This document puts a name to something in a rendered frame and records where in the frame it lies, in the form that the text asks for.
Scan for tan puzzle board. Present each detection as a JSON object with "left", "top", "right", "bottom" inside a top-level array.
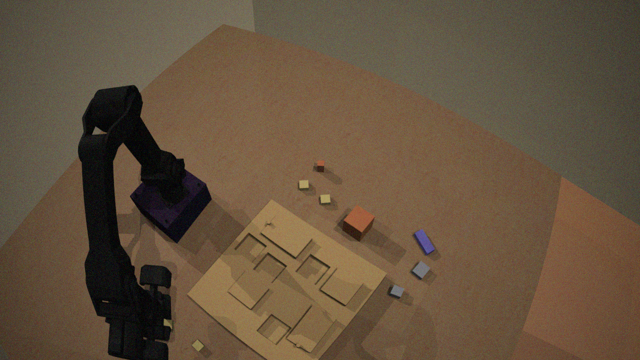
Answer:
[{"left": 188, "top": 199, "right": 387, "bottom": 360}]

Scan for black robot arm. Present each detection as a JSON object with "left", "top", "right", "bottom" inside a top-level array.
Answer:
[{"left": 78, "top": 85, "right": 189, "bottom": 360}]

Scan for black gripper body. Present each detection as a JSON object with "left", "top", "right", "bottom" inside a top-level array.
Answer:
[{"left": 139, "top": 264, "right": 172, "bottom": 360}]

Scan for blue rectangular block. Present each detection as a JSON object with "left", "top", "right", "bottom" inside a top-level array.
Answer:
[{"left": 414, "top": 229, "right": 435, "bottom": 256}]

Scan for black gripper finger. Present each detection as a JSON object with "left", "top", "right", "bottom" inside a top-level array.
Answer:
[
  {"left": 163, "top": 294, "right": 172, "bottom": 320},
  {"left": 158, "top": 326, "right": 171, "bottom": 341}
]

